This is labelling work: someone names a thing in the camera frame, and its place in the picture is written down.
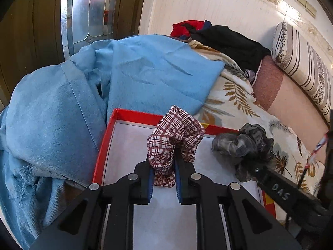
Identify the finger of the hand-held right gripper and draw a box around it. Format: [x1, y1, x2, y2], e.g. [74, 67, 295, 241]
[253, 165, 323, 212]

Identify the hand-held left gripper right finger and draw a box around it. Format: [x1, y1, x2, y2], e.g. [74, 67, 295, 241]
[174, 156, 303, 250]

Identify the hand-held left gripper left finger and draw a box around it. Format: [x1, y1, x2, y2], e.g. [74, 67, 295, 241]
[30, 159, 154, 250]

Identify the red cardboard box white inside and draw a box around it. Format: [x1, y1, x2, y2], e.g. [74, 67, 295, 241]
[92, 108, 273, 250]

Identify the red white plaid scrunchie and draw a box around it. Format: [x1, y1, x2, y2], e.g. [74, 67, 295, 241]
[146, 105, 206, 188]

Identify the grey sheer scrunchie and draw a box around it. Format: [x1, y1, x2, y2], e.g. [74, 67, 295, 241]
[211, 123, 277, 183]

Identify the red white braided thread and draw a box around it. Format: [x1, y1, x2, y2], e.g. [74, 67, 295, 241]
[306, 133, 329, 168]

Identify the pink bolster pillow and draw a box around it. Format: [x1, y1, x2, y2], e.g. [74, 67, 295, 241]
[252, 56, 331, 159]

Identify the leaf print blanket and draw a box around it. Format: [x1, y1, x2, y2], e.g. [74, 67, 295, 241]
[187, 40, 326, 196]

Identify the light blue cloth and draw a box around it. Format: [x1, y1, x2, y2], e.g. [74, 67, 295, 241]
[0, 34, 225, 249]

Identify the small lilac grey cloth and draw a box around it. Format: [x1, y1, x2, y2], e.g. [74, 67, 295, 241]
[244, 69, 258, 84]

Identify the striped cream pillow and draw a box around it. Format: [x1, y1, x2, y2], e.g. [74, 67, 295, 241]
[271, 21, 333, 124]

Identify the black cloth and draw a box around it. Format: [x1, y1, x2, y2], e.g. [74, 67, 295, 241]
[182, 25, 272, 75]

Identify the red cloth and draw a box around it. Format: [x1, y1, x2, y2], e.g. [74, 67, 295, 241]
[170, 19, 206, 38]

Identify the wooden door with leaded glass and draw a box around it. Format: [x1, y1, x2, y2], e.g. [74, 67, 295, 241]
[0, 0, 149, 110]

